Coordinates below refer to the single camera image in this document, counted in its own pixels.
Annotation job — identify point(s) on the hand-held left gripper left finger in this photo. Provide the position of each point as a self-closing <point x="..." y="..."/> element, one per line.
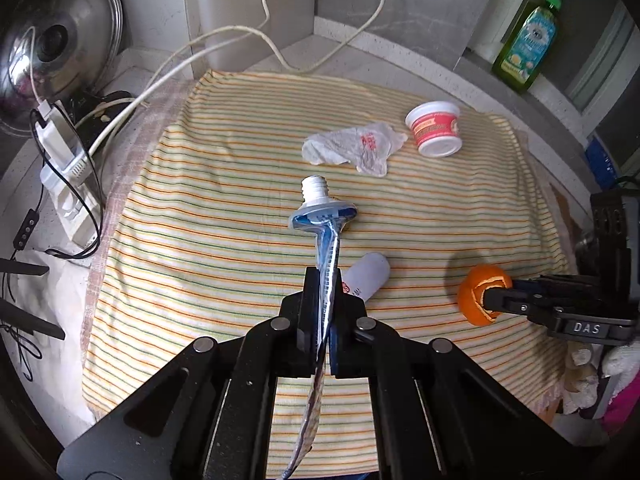
<point x="311" y="310"/>

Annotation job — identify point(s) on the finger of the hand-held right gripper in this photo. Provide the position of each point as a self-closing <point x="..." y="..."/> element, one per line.
<point x="520" y="302"/>
<point x="560" y="283"/>

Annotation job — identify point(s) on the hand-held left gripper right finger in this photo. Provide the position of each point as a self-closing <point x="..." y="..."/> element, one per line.
<point x="340" y="345"/>

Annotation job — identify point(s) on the orange peel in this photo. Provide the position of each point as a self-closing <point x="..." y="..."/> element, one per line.
<point x="475" y="292"/>

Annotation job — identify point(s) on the blue white toothpaste tube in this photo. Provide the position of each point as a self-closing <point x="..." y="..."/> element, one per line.
<point x="325" y="215"/>

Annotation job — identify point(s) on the white wrapper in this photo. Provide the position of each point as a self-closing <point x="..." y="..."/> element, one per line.
<point x="350" y="145"/>

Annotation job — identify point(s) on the white cup red label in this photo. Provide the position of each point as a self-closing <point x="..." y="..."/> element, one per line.
<point x="435" y="130"/>

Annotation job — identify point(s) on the person's right hand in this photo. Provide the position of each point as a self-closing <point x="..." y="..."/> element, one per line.
<point x="620" y="362"/>

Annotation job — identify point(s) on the white tube red print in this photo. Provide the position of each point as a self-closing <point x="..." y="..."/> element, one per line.
<point x="367" y="275"/>

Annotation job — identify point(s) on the blue box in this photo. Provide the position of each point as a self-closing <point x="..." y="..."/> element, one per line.
<point x="598" y="157"/>

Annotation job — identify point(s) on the green dish soap bottle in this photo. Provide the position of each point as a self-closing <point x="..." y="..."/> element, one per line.
<point x="530" y="40"/>

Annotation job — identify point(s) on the white power strip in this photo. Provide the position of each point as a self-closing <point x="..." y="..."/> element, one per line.
<point x="75" y="205"/>

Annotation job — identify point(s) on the black plastic object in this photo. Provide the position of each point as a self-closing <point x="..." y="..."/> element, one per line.
<point x="100" y="110"/>

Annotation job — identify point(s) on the white charger plug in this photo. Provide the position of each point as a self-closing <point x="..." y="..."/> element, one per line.
<point x="52" y="132"/>

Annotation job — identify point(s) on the steel pot lid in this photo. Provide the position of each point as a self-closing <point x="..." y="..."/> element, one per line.
<point x="65" y="25"/>

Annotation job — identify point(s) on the window frame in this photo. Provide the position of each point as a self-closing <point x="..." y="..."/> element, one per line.
<point x="595" y="75"/>

